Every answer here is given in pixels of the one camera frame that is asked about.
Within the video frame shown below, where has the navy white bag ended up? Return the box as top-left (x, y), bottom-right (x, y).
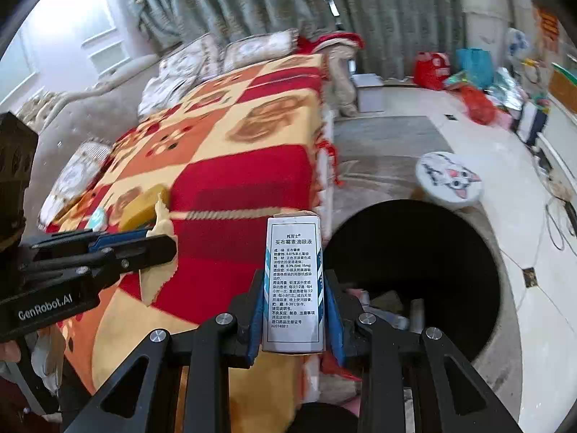
top-left (516, 101), bottom-right (549, 146)

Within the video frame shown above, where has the white storage box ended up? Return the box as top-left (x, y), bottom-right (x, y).
top-left (351, 73), bottom-right (387, 114)

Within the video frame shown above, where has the light blue wrapper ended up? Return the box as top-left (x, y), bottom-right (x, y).
top-left (86, 209), bottom-right (109, 231)

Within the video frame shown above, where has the cat print wooden stool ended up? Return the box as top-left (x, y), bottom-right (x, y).
top-left (414, 150), bottom-right (484, 211)

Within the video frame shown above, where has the white tv cabinet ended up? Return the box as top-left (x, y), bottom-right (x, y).
top-left (540, 98), bottom-right (577, 200)

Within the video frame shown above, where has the red plastic bag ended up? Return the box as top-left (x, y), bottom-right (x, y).
top-left (459, 84), bottom-right (497, 126)

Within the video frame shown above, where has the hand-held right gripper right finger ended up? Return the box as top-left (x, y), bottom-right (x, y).
top-left (323, 270), bottom-right (524, 433)

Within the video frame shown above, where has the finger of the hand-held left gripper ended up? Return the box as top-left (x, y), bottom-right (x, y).
top-left (20, 233), bottom-right (177, 288)
top-left (31, 229), bottom-right (151, 259)

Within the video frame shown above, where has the beige upholstered headboard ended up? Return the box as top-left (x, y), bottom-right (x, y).
top-left (17, 53), bottom-right (164, 218)

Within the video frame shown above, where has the red yellow checkered blanket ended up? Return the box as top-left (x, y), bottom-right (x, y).
top-left (38, 52), bottom-right (362, 433)

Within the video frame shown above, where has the floral cushion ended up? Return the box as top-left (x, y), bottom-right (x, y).
top-left (38, 141), bottom-right (114, 231)

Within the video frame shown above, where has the floral square pillow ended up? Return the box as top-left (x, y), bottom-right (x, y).
top-left (223, 29), bottom-right (301, 73)
top-left (157, 31), bottom-right (226, 83)

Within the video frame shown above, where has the white power strip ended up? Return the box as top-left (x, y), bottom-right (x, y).
top-left (547, 175), bottom-right (572, 200)

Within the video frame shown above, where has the yellow cloth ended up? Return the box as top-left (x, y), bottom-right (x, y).
top-left (140, 191), bottom-right (178, 308)

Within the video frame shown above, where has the silver foil bag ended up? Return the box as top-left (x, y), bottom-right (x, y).
top-left (489, 67), bottom-right (527, 112)

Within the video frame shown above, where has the grey cable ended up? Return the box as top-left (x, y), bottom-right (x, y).
top-left (545, 197), bottom-right (577, 241)

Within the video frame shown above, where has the red cloth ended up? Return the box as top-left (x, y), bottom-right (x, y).
top-left (297, 31), bottom-right (366, 53)

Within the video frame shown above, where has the yellow sponge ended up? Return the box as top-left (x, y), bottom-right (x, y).
top-left (118, 183), bottom-right (172, 232)

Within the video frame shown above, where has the red hanging ornament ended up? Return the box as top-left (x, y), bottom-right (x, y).
top-left (534, 2), bottom-right (560, 51)

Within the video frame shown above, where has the white blue plastic bag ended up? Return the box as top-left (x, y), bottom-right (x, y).
top-left (504, 26), bottom-right (533, 62)

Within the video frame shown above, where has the grey green patterned curtain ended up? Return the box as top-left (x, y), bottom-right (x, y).
top-left (116, 0), bottom-right (466, 80)

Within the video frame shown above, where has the small white medicine box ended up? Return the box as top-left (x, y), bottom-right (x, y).
top-left (261, 210), bottom-right (326, 355)

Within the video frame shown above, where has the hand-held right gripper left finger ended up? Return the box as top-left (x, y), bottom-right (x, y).
top-left (63, 270), bottom-right (268, 433)

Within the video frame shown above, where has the teal shopping bag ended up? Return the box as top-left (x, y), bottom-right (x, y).
top-left (455, 47), bottom-right (495, 89)

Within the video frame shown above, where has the black round trash bin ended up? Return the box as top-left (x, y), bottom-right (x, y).
top-left (322, 198), bottom-right (502, 367)

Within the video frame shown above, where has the red gift bag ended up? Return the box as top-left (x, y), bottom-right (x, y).
top-left (413, 51), bottom-right (452, 91)

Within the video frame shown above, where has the grey floor rug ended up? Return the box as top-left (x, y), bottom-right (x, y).
top-left (333, 114), bottom-right (454, 178)

